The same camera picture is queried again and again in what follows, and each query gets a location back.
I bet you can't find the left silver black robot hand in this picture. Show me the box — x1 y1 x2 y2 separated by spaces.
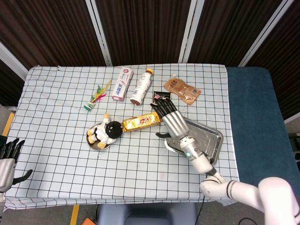
0 138 33 193

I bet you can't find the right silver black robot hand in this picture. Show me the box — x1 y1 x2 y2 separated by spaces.
150 97 190 141

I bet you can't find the gold foil snack pack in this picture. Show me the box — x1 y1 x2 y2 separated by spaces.
122 112 163 133

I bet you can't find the black-headed white plush doll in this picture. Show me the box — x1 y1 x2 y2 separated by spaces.
86 113 124 150

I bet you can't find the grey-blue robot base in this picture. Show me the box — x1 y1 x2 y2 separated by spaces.
97 203 199 225

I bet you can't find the small black printed box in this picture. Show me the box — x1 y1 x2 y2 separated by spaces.
153 91 172 102

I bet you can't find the brown spout pouch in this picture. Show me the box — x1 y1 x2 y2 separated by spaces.
163 74 202 106

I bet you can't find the rectangular metal tray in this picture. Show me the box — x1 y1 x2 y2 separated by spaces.
164 116 224 166

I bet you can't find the white bottle orange cap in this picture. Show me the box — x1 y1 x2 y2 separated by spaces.
130 67 155 105

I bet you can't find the pink white toothpaste box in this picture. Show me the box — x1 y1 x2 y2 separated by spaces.
111 67 134 102

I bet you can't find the white black checked tablecloth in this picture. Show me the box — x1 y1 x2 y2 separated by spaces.
3 63 243 210

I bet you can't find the blue felt table cover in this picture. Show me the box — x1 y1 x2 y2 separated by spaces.
226 67 297 188

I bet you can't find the dark brown partition panel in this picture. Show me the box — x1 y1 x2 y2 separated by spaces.
187 0 285 68
245 0 300 120
0 0 107 68
0 60 25 107
96 0 193 66

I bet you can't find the round metal plate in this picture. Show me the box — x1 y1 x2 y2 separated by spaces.
86 123 115 152

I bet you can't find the colourful feather shuttlecock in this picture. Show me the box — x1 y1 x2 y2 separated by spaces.
83 79 113 111

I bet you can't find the orange object on floor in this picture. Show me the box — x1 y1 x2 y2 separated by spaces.
82 217 99 225

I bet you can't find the white partition post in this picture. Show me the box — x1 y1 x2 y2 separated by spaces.
179 0 204 63
284 114 300 124
85 0 113 67
0 41 29 82
239 0 295 67

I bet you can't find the black floor cable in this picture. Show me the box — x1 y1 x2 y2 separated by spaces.
234 217 258 225

